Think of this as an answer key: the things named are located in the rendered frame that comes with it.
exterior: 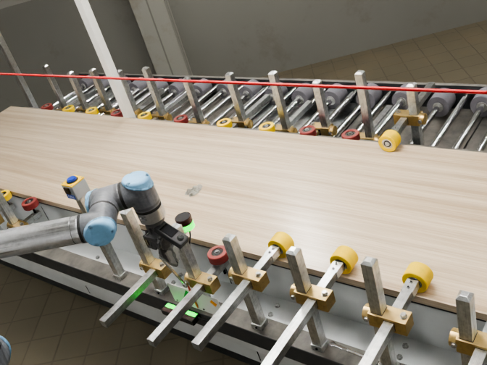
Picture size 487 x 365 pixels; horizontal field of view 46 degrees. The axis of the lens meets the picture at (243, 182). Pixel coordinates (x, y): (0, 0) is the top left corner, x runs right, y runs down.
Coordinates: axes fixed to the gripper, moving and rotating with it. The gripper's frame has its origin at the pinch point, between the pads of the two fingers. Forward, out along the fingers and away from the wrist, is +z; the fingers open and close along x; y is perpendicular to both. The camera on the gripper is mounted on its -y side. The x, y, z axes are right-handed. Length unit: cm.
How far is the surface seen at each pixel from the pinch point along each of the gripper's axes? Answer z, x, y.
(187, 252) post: 1.3, -7.2, 1.8
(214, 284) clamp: 15.1, -7.5, -5.4
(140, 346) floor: 101, -16, 86
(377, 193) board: 10, -68, -43
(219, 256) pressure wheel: 9.9, -16.3, -3.1
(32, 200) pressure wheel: 10, -19, 122
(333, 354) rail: 31, -6, -52
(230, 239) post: -11.3, -7.0, -22.9
